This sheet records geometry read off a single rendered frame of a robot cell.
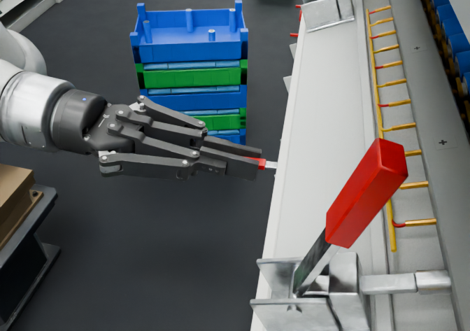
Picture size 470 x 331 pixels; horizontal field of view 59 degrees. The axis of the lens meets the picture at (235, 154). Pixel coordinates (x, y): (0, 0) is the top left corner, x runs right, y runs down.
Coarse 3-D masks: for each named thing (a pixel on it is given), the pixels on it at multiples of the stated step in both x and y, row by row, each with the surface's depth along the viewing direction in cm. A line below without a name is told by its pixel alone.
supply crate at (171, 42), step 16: (240, 0) 119; (144, 16) 119; (160, 16) 121; (176, 16) 121; (192, 16) 121; (208, 16) 122; (224, 16) 122; (240, 16) 121; (144, 32) 121; (160, 32) 121; (176, 32) 121; (192, 32) 121; (224, 32) 121; (240, 32) 106; (144, 48) 106; (160, 48) 106; (176, 48) 107; (192, 48) 107; (208, 48) 107; (224, 48) 108; (240, 48) 108
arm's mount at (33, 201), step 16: (0, 176) 84; (16, 176) 84; (32, 176) 86; (0, 192) 81; (16, 192) 82; (32, 192) 89; (0, 208) 78; (16, 208) 83; (32, 208) 88; (0, 224) 79; (16, 224) 84; (0, 240) 80
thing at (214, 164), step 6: (204, 156) 48; (192, 162) 47; (198, 162) 47; (204, 162) 47; (210, 162) 47; (216, 162) 47; (222, 162) 48; (192, 168) 47; (198, 168) 48; (204, 168) 48; (210, 168) 48; (216, 168) 47; (222, 168) 47; (180, 174) 46; (216, 174) 48; (222, 174) 48
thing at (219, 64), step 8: (144, 64) 110; (152, 64) 111; (160, 64) 111; (168, 64) 113; (176, 64) 111; (184, 64) 111; (192, 64) 111; (200, 64) 111; (208, 64) 111; (216, 64) 112; (224, 64) 112; (232, 64) 112
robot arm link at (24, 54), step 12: (0, 24) 75; (0, 36) 74; (12, 36) 78; (24, 36) 84; (0, 48) 74; (12, 48) 77; (24, 48) 81; (36, 48) 84; (12, 60) 77; (24, 60) 79; (36, 60) 82; (36, 72) 82
